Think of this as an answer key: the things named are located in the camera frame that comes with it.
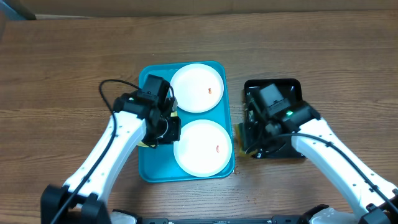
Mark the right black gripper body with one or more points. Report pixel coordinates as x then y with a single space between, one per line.
245 130

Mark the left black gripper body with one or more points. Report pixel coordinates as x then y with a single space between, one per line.
169 131

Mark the yellow plate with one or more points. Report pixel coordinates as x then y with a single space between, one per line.
141 144

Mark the white plate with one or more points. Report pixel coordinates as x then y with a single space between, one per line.
197 87
204 148

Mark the yellow green sponge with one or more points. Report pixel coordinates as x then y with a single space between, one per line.
241 137

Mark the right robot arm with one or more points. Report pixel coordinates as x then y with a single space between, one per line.
372 198

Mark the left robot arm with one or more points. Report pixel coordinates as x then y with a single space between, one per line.
143 116

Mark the black tray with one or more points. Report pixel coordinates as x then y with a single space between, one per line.
290 88

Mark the teal plastic tray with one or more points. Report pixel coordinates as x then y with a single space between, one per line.
160 165

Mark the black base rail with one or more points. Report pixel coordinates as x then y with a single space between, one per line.
217 220

